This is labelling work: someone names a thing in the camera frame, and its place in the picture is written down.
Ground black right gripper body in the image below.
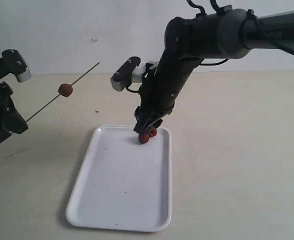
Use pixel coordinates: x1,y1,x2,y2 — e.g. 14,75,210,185
134,74,175,125

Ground thin metal skewer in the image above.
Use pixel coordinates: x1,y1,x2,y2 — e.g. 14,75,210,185
0,61,101,145

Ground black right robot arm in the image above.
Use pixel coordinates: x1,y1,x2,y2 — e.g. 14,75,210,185
134,9,294,135

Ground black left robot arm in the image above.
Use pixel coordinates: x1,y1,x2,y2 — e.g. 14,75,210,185
0,58,28,143

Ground white plastic tray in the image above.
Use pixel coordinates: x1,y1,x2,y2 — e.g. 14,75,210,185
65,125,172,233

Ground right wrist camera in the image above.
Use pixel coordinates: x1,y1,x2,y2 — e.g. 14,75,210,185
110,56,141,92

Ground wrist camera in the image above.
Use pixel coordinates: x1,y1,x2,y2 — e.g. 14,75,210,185
110,56,141,92
1,49,32,83

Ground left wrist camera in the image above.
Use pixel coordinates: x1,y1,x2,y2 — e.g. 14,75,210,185
1,49,32,83

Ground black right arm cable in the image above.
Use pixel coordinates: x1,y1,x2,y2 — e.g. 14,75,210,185
186,0,294,67

